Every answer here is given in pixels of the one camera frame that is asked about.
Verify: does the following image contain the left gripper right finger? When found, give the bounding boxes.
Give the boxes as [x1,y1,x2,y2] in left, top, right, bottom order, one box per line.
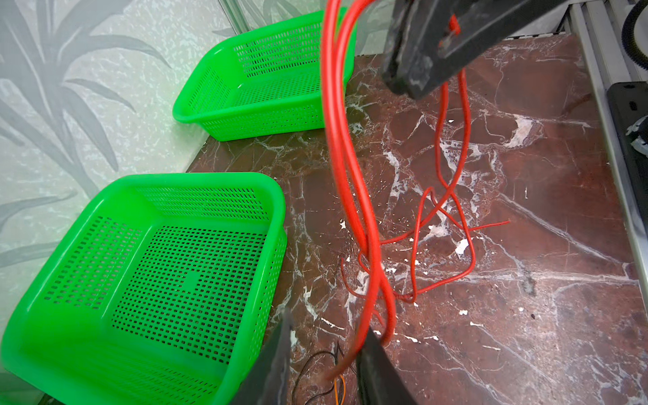
[355,328,417,405]

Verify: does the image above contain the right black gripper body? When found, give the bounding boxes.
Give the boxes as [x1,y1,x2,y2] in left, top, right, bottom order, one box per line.
[382,0,562,100]

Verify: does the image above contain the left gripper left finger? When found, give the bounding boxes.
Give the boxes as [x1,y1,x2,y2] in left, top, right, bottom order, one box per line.
[231,309,293,405]

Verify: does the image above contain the red orange cables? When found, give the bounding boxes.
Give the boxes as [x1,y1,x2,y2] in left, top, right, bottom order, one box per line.
[290,343,350,405]

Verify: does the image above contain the red cable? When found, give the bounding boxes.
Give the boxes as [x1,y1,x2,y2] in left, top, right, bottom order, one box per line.
[320,0,511,381]

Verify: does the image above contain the middle green plastic basket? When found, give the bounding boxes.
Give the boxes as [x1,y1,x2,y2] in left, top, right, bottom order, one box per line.
[1,172,287,404]

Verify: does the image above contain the green plastic basket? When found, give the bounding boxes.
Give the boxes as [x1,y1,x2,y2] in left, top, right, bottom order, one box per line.
[171,7,358,143]
[1,172,287,404]

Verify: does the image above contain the right green plastic basket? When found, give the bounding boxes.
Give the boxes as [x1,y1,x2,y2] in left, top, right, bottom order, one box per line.
[171,7,358,143]

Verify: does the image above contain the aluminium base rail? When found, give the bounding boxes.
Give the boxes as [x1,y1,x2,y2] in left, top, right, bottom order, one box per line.
[568,1,647,298]

